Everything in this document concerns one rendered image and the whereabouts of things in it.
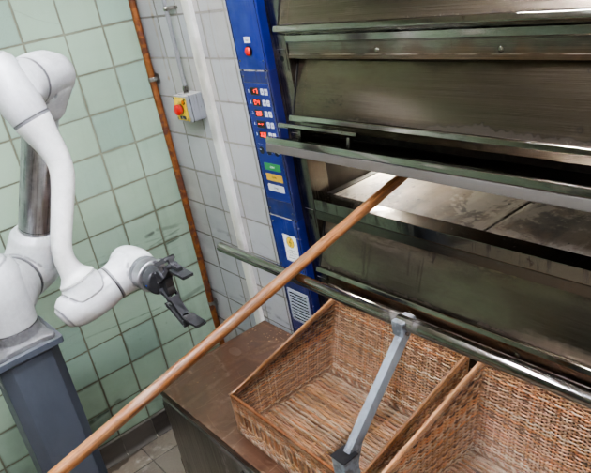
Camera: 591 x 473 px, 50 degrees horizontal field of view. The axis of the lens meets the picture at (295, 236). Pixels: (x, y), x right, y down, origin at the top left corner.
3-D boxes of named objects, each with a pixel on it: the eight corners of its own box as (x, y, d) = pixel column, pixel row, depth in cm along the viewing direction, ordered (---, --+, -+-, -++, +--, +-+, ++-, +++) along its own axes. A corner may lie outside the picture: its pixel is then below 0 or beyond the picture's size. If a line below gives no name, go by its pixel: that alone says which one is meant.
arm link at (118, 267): (168, 275, 179) (130, 303, 173) (143, 261, 190) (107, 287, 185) (150, 245, 173) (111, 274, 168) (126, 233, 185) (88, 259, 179)
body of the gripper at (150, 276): (162, 257, 170) (179, 266, 163) (170, 284, 173) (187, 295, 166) (137, 268, 166) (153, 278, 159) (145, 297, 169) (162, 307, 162)
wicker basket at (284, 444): (346, 358, 226) (335, 291, 214) (480, 429, 183) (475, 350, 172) (235, 433, 200) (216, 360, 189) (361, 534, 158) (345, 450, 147)
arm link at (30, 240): (-8, 294, 199) (29, 262, 218) (42, 308, 198) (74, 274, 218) (-5, 49, 164) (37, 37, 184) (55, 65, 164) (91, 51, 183)
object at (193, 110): (193, 115, 245) (187, 89, 241) (207, 117, 238) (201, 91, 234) (177, 121, 241) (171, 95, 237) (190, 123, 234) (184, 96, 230)
